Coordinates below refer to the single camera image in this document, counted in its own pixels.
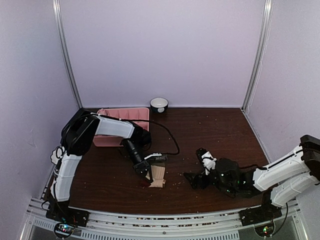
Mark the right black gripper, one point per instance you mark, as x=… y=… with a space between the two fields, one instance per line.
x=194 y=178

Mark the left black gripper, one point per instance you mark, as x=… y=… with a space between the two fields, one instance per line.
x=142 y=167

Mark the beige striped ribbed sock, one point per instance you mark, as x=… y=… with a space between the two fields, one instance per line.
x=158 y=173

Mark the pink sock with teal patches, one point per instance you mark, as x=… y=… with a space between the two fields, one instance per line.
x=102 y=112

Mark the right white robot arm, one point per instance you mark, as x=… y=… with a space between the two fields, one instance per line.
x=279 y=181

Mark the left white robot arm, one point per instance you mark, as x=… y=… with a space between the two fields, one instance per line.
x=76 y=140

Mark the pink divided organizer tray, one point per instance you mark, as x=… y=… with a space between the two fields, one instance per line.
x=133 y=113

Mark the black and white bowl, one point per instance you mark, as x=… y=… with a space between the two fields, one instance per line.
x=159 y=105

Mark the right round control board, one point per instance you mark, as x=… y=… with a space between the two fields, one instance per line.
x=265 y=230

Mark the round control board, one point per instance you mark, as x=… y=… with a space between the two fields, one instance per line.
x=63 y=230
x=265 y=230

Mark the white fluted bowl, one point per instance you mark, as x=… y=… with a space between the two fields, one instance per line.
x=57 y=154

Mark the left round control board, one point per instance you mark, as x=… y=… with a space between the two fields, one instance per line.
x=63 y=230

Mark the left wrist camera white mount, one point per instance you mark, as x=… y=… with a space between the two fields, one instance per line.
x=158 y=157

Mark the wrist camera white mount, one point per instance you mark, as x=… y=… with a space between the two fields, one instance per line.
x=206 y=159
x=158 y=157

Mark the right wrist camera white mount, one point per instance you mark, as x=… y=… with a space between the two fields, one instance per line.
x=206 y=159

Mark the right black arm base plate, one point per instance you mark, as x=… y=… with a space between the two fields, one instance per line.
x=260 y=214

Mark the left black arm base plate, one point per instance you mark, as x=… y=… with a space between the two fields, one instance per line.
x=68 y=215

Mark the aluminium front rail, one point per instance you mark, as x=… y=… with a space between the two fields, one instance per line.
x=219 y=225

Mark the right aluminium frame post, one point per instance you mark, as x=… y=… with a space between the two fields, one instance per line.
x=261 y=47

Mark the aluminium frame post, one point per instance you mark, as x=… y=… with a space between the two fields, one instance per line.
x=261 y=47
x=65 y=53

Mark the left aluminium frame post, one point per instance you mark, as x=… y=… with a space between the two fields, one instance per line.
x=65 y=53

